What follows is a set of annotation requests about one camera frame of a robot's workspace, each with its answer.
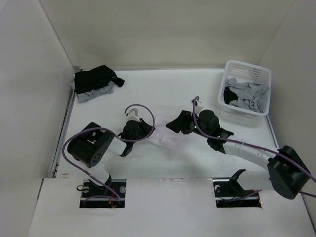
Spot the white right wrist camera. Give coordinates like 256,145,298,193
191,99,203,110

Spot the crumpled grey tank top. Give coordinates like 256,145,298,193
225,78,270,113

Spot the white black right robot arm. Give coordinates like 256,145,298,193
166,110,312,199

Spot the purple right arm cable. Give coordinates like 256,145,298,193
192,96,316,202

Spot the white tank top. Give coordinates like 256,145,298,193
145,111,208,151

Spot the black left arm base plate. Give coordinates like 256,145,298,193
77,180,127,209

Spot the folded black tank top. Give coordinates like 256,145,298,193
74,65,125,94

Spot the white plastic laundry basket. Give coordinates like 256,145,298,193
218,60,272,118

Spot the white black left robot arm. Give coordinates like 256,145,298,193
62,118,155,197

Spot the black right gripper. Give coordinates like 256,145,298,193
165,110,210,138

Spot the folded grey tank top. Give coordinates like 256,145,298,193
75,81,114,103

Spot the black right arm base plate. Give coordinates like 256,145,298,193
213,179,261,208

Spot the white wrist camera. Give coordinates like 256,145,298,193
125,108,139,121
191,99,203,110

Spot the crumpled black tank top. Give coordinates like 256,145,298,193
223,87,238,105

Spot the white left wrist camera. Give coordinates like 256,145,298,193
125,108,139,121

